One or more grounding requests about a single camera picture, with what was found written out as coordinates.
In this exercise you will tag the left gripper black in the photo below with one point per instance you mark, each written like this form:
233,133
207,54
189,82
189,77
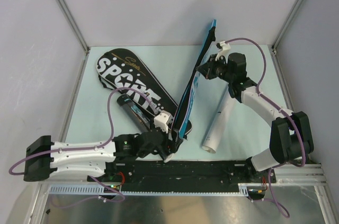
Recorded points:
170,145

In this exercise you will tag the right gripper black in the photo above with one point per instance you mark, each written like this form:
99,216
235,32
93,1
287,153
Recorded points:
207,70

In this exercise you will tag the blue racket bag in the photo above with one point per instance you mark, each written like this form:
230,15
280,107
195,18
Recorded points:
183,111

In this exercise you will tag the black shuttlecock tube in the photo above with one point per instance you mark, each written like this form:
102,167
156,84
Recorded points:
135,110

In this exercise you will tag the white shuttlecock tube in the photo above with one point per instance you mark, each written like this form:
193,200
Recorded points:
217,128

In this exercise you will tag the black racket bag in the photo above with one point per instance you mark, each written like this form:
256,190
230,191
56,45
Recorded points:
123,69

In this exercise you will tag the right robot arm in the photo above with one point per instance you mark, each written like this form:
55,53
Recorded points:
290,136

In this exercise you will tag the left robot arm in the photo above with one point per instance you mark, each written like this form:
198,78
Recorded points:
46,159

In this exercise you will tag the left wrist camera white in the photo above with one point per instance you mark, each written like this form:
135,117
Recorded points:
162,120

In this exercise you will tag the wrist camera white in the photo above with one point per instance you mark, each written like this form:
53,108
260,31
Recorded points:
224,48
162,120

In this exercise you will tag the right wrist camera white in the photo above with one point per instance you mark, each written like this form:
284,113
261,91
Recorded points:
224,48

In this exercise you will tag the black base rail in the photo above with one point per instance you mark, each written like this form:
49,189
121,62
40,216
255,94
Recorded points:
184,176

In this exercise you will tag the right aluminium frame post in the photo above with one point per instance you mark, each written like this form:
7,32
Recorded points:
296,7

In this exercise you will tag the aluminium frame post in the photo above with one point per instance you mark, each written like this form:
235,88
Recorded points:
296,7
72,23

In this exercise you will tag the white cable duct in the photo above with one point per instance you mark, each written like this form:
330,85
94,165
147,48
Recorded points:
95,189

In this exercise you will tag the left aluminium frame post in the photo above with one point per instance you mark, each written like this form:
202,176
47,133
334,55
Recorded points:
72,23

